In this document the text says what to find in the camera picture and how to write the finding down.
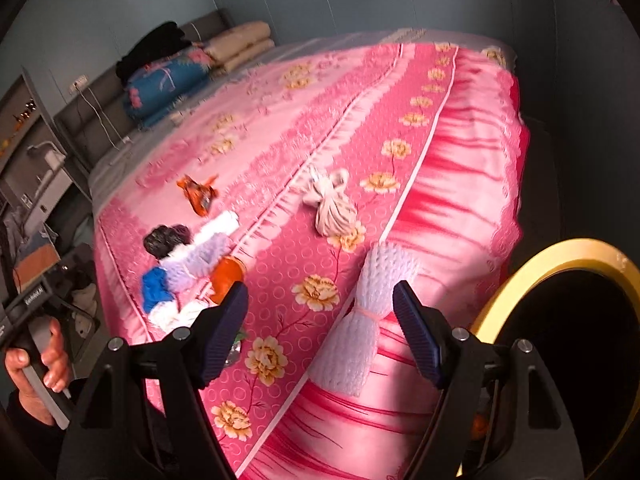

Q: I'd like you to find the beige folded quilt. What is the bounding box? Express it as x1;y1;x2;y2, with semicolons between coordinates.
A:
217;37;277;74
204;21;272;58

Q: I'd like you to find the grey upholstered headboard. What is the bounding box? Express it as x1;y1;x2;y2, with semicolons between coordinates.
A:
52;7;236;201

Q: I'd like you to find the person's left hand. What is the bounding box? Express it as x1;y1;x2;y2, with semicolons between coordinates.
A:
4;321;72;427

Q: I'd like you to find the large white bag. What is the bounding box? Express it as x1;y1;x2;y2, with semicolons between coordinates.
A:
147;297;211;335

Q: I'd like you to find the orange plastic piece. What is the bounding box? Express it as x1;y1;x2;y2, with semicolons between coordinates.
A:
210;256;247;305

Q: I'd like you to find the purple foam fruit net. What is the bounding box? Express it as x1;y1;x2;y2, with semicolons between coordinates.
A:
160;210;241;291

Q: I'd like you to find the blue plastic bag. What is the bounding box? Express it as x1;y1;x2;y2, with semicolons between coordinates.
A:
141;266;173;313

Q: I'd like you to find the blue floral folded quilt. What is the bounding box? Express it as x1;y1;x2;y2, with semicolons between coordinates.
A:
122;45;217;122

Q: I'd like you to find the grey shelving unit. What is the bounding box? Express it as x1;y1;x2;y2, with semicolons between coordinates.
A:
0;67;95;266

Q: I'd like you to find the white cloth bundle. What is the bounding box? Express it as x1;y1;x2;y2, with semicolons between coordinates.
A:
301;164;358;237

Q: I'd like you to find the black plastic bag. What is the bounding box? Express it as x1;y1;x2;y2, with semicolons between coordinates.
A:
143;225;193;261

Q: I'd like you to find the person's left forearm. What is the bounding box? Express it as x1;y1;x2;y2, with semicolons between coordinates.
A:
0;395;68;480

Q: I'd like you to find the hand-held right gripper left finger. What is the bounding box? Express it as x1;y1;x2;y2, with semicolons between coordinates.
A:
57;281;251;480

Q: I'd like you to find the white foam fruit net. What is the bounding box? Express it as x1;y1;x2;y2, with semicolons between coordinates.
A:
309;241;420;397

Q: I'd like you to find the orange brown snack wrapper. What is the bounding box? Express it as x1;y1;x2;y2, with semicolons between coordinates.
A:
176;174;221;217

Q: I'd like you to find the grey mattress cover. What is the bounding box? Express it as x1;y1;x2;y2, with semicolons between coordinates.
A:
87;30;518;201

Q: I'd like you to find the white charging cable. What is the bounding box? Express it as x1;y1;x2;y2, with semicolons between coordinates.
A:
74;79;132;152

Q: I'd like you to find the pink floral bedsheet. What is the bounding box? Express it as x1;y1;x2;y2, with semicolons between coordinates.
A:
92;42;532;480

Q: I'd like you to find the black clothing pile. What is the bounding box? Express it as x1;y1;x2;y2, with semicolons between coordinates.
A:
116;21;195;81

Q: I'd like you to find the yellow rimmed bin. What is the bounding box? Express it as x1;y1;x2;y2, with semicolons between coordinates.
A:
457;239;640;480

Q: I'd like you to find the orange cardboard box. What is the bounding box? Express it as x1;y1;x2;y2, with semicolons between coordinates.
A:
14;245;62;292

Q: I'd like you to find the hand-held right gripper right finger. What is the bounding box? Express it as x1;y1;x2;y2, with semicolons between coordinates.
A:
391;280;586;480

